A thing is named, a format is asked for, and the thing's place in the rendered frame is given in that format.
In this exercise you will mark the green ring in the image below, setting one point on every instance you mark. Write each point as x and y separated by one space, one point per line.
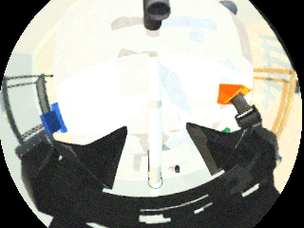
227 130

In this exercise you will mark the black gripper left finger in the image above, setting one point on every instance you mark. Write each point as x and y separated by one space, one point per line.
100 158

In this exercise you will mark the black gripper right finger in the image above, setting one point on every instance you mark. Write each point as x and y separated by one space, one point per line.
215 146

